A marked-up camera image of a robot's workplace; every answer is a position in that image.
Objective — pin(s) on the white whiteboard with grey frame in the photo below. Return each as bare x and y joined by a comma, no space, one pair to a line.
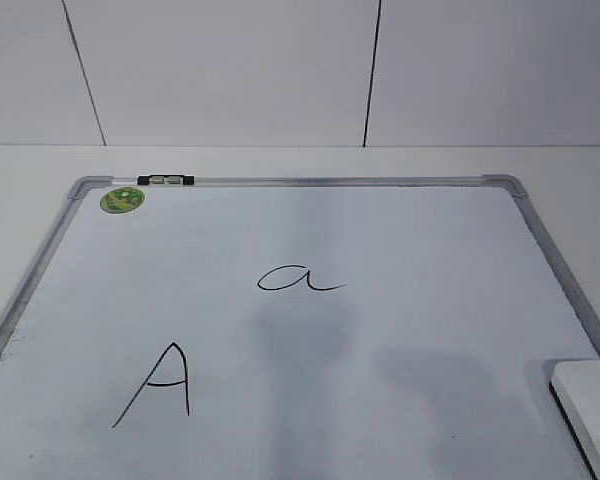
337,328

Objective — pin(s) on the white whiteboard eraser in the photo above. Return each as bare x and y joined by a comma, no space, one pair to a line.
576,387

